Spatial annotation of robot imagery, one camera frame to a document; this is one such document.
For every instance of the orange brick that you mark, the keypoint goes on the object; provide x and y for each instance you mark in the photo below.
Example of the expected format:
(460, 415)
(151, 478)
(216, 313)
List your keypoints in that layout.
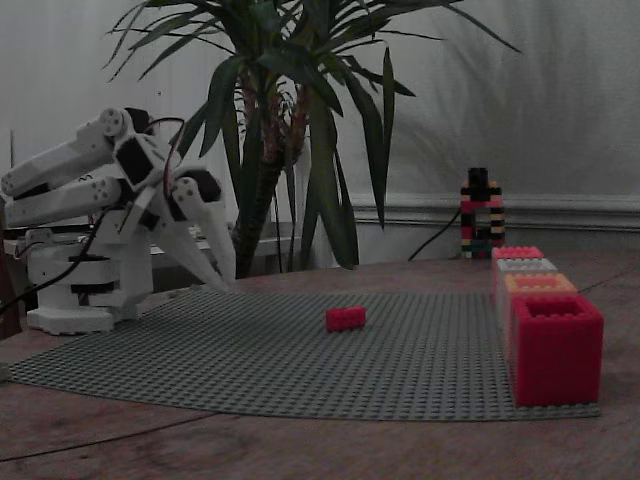
(540, 282)

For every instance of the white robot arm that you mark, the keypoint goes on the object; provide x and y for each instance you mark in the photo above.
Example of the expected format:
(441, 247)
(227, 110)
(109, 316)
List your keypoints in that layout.
(55, 162)

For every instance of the dark pink brick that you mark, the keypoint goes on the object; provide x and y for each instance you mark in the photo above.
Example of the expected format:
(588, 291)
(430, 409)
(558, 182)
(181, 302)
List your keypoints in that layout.
(557, 360)

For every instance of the grey brick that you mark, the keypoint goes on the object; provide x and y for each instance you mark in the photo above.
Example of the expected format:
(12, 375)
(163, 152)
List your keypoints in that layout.
(525, 265)

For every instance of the small black webcam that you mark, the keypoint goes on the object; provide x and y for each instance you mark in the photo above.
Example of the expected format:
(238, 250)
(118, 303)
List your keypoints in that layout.
(478, 176)

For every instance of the large pink brick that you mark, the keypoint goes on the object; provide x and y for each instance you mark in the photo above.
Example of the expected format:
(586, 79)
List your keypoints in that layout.
(517, 251)

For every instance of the grey studded baseplate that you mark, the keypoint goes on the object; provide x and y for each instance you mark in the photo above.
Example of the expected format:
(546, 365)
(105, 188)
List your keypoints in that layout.
(280, 365)

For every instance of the tall green yucca plant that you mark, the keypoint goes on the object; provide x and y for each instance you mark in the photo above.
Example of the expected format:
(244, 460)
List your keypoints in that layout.
(280, 100)

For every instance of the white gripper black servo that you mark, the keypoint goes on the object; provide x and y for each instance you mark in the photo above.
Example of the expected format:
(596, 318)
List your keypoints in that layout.
(176, 212)

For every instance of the red Lego brick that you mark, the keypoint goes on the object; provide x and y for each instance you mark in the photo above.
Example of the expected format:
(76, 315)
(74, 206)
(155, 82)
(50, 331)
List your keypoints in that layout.
(345, 319)

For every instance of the multicoloured Lego camera tower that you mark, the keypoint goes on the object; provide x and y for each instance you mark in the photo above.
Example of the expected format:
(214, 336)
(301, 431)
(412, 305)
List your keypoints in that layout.
(472, 230)

